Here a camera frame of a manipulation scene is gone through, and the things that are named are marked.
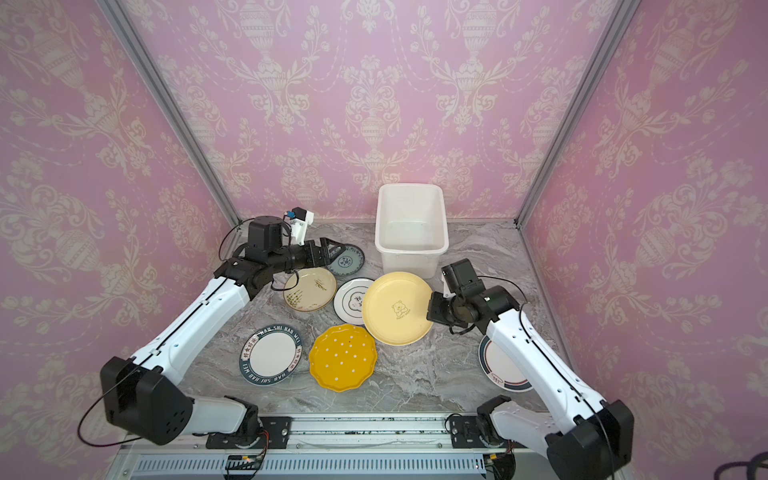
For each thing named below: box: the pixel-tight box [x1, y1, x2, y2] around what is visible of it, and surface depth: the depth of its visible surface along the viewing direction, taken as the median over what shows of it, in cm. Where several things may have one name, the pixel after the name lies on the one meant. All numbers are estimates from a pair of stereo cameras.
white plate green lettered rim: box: [239, 324, 303, 387], surface depth 87 cm
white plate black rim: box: [333, 277, 375, 326], surface depth 100 cm
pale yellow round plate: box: [362, 271, 433, 347], surface depth 81 cm
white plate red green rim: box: [478, 335, 533, 392], surface depth 85 cm
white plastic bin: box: [374, 184, 449, 279], surface depth 109 cm
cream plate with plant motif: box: [283, 267, 337, 312], surface depth 99 cm
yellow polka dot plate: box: [308, 324, 378, 393], surface depth 87 cm
